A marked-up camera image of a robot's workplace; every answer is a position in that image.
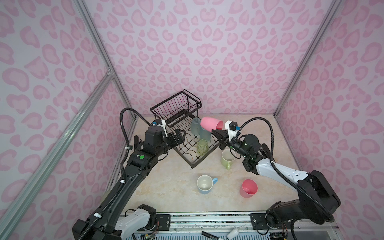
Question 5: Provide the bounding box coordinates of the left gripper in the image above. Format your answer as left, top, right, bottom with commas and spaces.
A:
155, 128, 186, 158

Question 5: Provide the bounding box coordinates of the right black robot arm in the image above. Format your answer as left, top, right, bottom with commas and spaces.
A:
211, 121, 341, 229

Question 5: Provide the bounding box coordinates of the teal frosted tumbler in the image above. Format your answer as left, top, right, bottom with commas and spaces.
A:
191, 117, 201, 136
200, 128, 211, 142

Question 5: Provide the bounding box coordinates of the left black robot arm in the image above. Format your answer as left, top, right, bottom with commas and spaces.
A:
72, 112, 186, 240

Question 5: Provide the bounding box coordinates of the green transparent cup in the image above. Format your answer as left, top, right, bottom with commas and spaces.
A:
197, 139, 209, 156

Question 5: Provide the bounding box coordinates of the black stapler right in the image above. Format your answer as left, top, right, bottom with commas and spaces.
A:
260, 144, 273, 160

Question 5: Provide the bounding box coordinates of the white small bottle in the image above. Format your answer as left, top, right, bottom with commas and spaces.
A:
226, 228, 240, 240

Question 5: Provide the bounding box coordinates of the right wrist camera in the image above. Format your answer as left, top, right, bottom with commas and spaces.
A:
225, 121, 241, 142

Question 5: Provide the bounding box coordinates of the light green mug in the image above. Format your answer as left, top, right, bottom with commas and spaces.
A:
221, 149, 236, 170

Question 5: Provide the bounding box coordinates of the blue mug white inside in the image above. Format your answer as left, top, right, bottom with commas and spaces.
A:
197, 175, 218, 195

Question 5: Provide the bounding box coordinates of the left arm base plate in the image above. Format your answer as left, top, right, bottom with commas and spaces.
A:
137, 214, 171, 232

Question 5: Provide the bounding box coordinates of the pink cup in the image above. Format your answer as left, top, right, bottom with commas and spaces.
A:
240, 179, 258, 198
201, 117, 224, 132

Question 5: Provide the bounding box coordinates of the black wire dish rack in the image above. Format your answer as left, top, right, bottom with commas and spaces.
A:
150, 90, 219, 169

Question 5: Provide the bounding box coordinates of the black marker pen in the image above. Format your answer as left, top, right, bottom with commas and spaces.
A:
202, 231, 221, 240

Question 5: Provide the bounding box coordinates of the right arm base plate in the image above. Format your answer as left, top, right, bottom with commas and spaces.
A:
250, 213, 292, 232

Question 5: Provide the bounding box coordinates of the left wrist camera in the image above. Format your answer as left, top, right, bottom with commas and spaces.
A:
153, 119, 168, 137

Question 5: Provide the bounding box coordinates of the black stapler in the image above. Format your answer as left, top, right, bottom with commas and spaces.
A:
134, 135, 141, 151
260, 144, 273, 160

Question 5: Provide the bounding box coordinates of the black stapler left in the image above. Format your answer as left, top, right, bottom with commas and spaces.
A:
134, 135, 141, 151

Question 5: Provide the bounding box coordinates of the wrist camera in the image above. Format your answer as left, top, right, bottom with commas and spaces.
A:
153, 119, 168, 137
225, 121, 241, 142

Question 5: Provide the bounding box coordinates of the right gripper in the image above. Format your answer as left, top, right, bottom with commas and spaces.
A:
212, 129, 251, 159

